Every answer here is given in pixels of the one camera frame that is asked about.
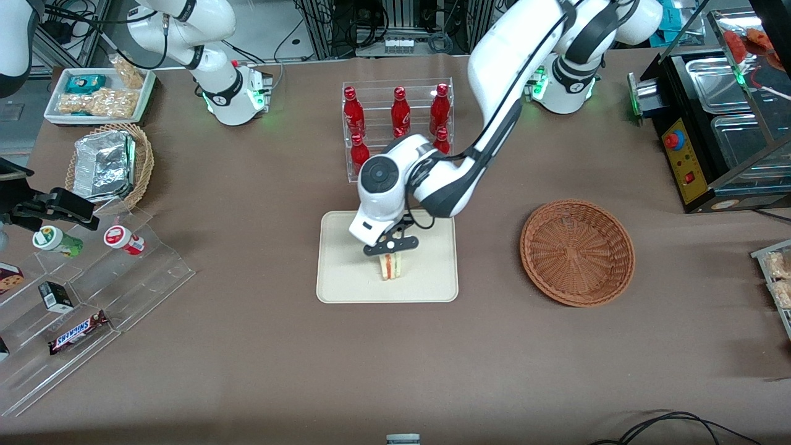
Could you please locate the triangle sandwich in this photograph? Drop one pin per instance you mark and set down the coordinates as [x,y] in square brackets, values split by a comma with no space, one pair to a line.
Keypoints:
[392,267]

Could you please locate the white snack tray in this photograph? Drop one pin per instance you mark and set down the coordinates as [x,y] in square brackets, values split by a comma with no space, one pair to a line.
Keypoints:
[55,111]

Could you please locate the red lidded snack can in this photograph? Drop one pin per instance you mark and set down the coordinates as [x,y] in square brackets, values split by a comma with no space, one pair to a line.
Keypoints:
[123,240]

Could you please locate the white power strip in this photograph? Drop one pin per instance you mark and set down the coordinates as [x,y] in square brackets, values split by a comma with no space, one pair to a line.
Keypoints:
[398,44]

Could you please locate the metal tray with pastries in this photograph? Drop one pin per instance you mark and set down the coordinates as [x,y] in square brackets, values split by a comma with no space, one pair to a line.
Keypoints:
[763,253]

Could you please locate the cookie box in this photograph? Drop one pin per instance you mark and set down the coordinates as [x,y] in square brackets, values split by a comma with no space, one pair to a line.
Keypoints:
[9,278]

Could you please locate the clear acrylic bottle rack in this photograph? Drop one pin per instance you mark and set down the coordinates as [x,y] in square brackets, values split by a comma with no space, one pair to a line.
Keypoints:
[377,99]

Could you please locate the large round wicker basket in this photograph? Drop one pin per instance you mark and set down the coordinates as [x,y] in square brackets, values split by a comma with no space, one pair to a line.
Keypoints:
[578,253]

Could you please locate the teal snack packet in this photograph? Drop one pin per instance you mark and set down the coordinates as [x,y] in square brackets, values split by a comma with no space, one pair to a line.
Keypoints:
[85,82]

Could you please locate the green lidded snack can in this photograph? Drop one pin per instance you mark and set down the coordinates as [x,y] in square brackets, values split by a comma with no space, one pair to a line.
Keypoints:
[57,241]

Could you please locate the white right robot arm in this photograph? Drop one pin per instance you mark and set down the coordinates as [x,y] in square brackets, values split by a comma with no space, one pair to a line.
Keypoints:
[216,68]

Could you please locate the wrapped pastry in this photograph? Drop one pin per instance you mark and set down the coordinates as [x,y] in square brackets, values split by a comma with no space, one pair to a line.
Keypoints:
[777,266]
[782,294]

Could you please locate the small clear bag of snacks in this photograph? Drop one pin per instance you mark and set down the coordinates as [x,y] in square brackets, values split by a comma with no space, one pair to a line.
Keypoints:
[130,72]

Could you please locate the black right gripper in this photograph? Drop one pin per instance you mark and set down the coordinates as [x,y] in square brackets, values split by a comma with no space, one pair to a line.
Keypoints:
[29,207]

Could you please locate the small black box with barcode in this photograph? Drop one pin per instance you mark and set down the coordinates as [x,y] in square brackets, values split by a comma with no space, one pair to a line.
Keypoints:
[57,296]

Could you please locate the Snickers chocolate bar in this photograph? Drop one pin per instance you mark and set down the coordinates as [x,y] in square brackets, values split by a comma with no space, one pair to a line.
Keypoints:
[78,332]

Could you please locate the fried food pieces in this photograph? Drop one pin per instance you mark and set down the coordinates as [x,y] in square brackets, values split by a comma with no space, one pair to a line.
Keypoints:
[751,40]

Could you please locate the silver foil pack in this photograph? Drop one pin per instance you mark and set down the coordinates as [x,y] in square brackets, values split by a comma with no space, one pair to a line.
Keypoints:
[102,164]

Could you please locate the cream rectangular tray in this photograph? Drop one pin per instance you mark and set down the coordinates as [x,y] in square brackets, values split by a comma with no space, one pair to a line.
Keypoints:
[426,272]

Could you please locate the clear acrylic stepped display stand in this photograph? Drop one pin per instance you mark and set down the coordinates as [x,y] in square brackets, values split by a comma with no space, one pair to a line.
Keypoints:
[136,278]

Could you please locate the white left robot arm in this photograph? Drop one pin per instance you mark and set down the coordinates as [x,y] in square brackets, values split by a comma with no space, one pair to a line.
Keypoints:
[494,62]

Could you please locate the black snack packet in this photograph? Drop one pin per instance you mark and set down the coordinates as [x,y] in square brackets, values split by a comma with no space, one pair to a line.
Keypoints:
[2,349]

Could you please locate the black food warmer appliance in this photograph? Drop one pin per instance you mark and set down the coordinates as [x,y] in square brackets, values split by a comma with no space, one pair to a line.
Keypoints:
[686,154]

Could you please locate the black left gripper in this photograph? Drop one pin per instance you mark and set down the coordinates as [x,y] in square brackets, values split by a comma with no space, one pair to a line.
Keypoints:
[406,221]

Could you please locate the grey device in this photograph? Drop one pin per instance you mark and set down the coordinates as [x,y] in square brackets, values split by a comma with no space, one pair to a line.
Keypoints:
[403,439]

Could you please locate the large clear bag of snacks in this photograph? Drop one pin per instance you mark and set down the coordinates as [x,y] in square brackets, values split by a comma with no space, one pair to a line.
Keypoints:
[99,103]

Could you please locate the small wicker basket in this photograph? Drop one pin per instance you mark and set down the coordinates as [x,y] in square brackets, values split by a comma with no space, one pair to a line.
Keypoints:
[145,167]

